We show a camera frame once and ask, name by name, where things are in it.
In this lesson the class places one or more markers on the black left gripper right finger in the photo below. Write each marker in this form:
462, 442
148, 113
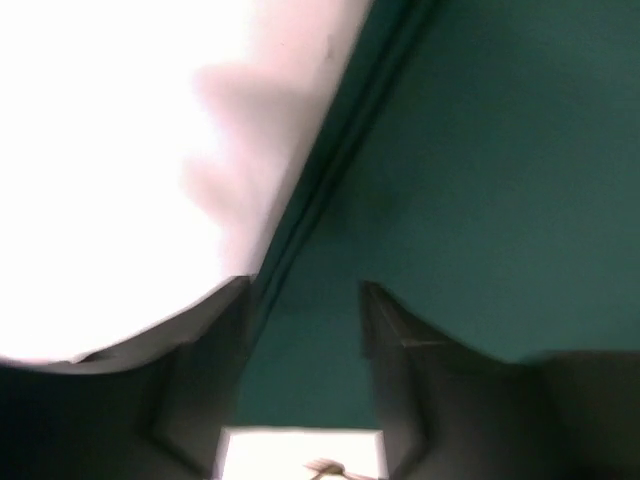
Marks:
448, 411

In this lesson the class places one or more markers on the dark green cloth placemat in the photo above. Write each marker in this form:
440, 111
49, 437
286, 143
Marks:
496, 194

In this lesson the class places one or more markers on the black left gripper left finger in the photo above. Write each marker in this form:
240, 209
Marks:
150, 407

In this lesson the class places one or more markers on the gold fork green handle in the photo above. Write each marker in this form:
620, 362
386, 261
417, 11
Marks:
324, 468

